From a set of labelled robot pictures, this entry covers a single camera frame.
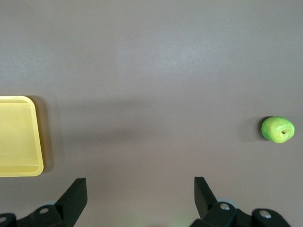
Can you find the large table cover mat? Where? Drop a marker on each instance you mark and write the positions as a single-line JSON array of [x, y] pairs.
[[151, 59]]

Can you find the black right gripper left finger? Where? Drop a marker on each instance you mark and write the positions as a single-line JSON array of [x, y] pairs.
[[71, 203]]

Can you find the green apple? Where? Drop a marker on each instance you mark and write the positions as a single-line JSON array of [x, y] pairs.
[[275, 130]]

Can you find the yellow plastic tray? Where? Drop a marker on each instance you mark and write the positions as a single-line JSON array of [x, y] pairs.
[[16, 137]]

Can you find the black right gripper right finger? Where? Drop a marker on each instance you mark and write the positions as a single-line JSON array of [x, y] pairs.
[[206, 203]]

